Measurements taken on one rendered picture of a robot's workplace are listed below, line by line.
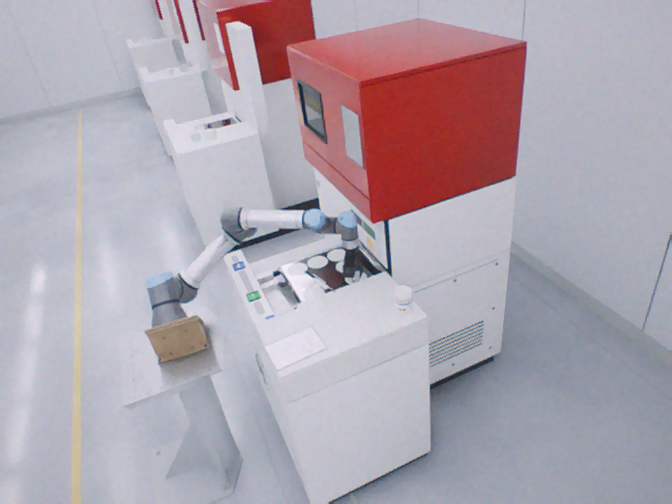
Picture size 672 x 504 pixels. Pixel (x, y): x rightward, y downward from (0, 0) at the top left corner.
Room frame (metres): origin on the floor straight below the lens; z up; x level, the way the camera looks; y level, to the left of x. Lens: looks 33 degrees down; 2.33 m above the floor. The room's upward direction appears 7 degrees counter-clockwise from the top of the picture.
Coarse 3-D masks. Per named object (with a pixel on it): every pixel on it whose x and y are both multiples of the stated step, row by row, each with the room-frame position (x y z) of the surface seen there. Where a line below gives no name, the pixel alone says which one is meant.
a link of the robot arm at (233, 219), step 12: (228, 216) 1.83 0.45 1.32; (240, 216) 1.80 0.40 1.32; (252, 216) 1.80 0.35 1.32; (264, 216) 1.78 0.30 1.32; (276, 216) 1.77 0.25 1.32; (288, 216) 1.75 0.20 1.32; (300, 216) 1.74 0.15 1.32; (312, 216) 1.71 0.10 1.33; (324, 216) 1.73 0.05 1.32; (228, 228) 1.83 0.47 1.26; (240, 228) 1.80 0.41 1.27; (288, 228) 1.75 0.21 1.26; (300, 228) 1.73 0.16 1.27; (312, 228) 1.70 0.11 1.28; (324, 228) 1.74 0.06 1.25
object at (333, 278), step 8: (336, 248) 2.10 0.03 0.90; (312, 256) 2.06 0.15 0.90; (304, 264) 2.00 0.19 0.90; (328, 264) 1.97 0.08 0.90; (336, 264) 1.97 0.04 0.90; (312, 272) 1.93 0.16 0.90; (320, 272) 1.92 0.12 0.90; (328, 272) 1.91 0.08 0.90; (336, 272) 1.90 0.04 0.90; (288, 280) 1.89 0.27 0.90; (296, 280) 1.88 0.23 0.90; (304, 280) 1.87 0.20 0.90; (312, 280) 1.87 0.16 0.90; (328, 280) 1.85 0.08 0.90; (336, 280) 1.84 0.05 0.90; (344, 280) 1.83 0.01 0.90; (296, 288) 1.82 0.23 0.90; (304, 288) 1.81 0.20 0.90; (328, 288) 1.79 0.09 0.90; (336, 288) 1.78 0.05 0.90
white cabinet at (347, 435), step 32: (256, 352) 1.78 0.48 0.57; (416, 352) 1.43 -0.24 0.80; (352, 384) 1.33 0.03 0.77; (384, 384) 1.38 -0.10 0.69; (416, 384) 1.43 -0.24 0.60; (288, 416) 1.25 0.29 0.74; (320, 416) 1.28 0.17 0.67; (352, 416) 1.33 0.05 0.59; (384, 416) 1.37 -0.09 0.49; (416, 416) 1.43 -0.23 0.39; (288, 448) 1.53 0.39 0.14; (320, 448) 1.27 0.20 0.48; (352, 448) 1.32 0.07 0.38; (384, 448) 1.37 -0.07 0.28; (416, 448) 1.43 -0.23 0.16; (320, 480) 1.26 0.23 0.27; (352, 480) 1.31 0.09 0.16
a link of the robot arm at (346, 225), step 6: (342, 216) 1.79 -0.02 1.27; (348, 216) 1.78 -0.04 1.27; (354, 216) 1.79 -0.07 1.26; (336, 222) 1.79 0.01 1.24; (342, 222) 1.77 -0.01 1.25; (348, 222) 1.76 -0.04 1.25; (354, 222) 1.77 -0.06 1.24; (336, 228) 1.78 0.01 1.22; (342, 228) 1.77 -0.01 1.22; (348, 228) 1.76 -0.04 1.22; (354, 228) 1.77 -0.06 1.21; (342, 234) 1.78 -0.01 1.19; (348, 234) 1.76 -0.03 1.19; (354, 234) 1.77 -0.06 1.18; (348, 240) 1.76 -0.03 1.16
